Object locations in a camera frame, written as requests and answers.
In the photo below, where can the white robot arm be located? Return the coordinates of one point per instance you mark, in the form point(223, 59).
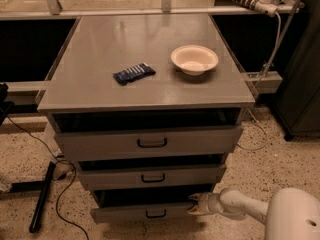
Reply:
point(291, 214)

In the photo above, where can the dark blue snack packet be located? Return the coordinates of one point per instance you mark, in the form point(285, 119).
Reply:
point(133, 73)

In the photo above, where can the grey bottom drawer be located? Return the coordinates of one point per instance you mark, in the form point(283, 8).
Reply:
point(145, 203)

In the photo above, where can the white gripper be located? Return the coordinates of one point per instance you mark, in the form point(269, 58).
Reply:
point(209, 203)

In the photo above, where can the grey aluminium frame rail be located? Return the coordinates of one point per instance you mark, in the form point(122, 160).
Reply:
point(257, 84)

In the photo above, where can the grey top drawer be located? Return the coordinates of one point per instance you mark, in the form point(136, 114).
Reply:
point(140, 134)

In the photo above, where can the grey drawer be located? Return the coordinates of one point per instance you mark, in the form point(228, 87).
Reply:
point(140, 134)
point(151, 172)
point(145, 203)

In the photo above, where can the black metal stand leg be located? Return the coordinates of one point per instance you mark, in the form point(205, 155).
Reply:
point(43, 187)

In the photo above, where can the white power strip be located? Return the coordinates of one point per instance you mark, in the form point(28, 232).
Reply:
point(258, 6)

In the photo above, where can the grey drawer cabinet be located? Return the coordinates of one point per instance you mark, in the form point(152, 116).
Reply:
point(104, 45)

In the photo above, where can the dark cabinet at right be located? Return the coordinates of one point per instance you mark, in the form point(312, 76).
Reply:
point(297, 101)

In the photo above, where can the grey middle drawer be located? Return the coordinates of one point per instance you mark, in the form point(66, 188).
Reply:
point(151, 172)

